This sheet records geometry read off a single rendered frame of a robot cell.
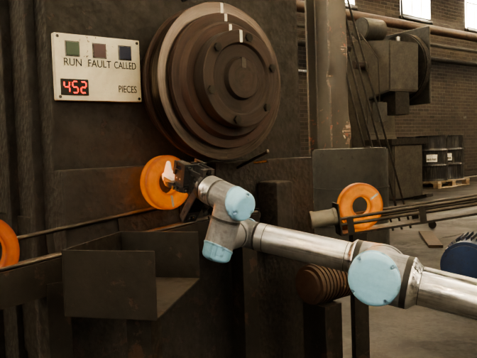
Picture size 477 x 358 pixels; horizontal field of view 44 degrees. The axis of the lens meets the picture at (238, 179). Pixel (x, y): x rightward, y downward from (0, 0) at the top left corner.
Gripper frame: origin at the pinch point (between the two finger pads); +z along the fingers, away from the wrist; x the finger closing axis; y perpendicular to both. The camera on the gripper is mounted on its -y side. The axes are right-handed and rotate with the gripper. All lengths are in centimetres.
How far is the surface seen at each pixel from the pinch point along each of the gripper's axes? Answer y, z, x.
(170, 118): 16.4, 1.1, -0.8
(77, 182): -1.8, 6.3, 23.8
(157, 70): 29.1, 4.5, 2.4
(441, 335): -87, -15, -152
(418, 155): -138, 380, -735
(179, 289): -14.2, -38.0, 19.2
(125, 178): -1.8, 6.3, 9.4
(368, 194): -6, -22, -67
